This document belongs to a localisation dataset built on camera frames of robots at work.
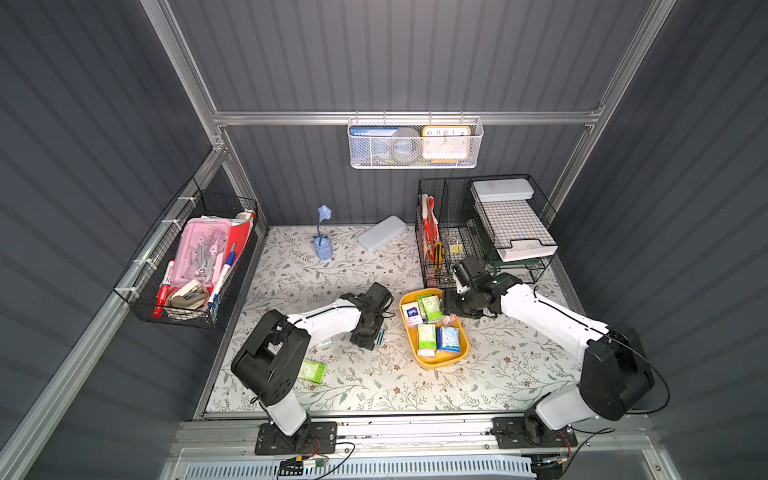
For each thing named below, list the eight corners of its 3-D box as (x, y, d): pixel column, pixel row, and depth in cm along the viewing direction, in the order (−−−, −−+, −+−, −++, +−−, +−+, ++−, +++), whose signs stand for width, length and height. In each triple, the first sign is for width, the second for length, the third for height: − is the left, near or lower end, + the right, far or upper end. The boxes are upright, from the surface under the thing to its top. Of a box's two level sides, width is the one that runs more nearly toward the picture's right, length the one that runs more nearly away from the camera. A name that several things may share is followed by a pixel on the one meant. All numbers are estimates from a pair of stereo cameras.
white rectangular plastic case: (355, 241, 118) (355, 236, 116) (391, 217, 127) (391, 211, 125) (373, 255, 114) (372, 250, 111) (408, 229, 123) (408, 223, 120)
